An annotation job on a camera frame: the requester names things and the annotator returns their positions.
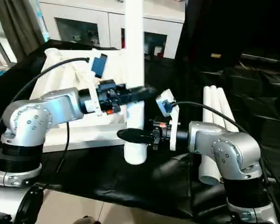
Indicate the white plastic table leg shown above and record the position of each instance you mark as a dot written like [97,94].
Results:
[134,46]
[225,107]
[206,105]
[215,105]

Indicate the white plastic table top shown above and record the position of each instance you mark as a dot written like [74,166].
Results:
[60,77]

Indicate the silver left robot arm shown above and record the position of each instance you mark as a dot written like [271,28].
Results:
[37,116]

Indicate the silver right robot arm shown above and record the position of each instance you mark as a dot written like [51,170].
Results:
[228,144]

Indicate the black mat cloth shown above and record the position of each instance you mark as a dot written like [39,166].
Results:
[130,182]

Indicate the small yellow label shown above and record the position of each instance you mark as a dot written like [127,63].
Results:
[215,55]

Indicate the white glass door cabinet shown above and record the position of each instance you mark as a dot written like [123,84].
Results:
[84,14]

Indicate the blue white patterned strip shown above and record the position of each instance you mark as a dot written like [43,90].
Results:
[42,21]

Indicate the black fabric backdrop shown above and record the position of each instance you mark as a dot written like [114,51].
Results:
[235,23]

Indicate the grey brown curtain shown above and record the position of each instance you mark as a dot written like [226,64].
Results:
[18,23]

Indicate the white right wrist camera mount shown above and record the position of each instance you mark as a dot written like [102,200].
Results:
[173,121]

